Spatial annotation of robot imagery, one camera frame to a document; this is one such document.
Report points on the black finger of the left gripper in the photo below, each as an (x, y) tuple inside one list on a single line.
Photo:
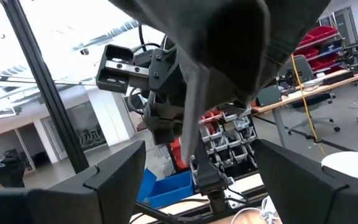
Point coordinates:
[(163, 74)]

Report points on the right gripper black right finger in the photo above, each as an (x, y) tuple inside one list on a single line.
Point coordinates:
[(306, 199)]

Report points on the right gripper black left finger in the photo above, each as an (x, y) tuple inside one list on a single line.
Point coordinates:
[(104, 193)]

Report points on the dark green cap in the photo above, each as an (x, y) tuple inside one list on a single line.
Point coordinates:
[(228, 46)]

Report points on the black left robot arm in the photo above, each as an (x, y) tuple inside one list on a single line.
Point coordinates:
[(207, 174)]

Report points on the white mushroom lamp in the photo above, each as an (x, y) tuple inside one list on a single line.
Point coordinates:
[(353, 163)]

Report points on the blue plastic bin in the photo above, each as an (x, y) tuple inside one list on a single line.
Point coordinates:
[(172, 189)]

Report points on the orange plastic bin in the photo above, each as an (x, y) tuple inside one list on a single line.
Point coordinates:
[(177, 152)]

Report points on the rack of small parts bins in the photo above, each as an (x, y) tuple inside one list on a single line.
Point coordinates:
[(228, 140)]

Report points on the wooden desk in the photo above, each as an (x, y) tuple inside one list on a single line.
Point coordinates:
[(291, 98)]

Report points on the grey office chair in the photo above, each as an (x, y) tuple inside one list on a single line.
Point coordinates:
[(300, 70)]

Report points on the shelf with red bins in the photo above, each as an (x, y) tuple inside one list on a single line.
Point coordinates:
[(322, 32)]

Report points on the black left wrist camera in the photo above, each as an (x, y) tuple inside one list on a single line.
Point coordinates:
[(163, 130)]

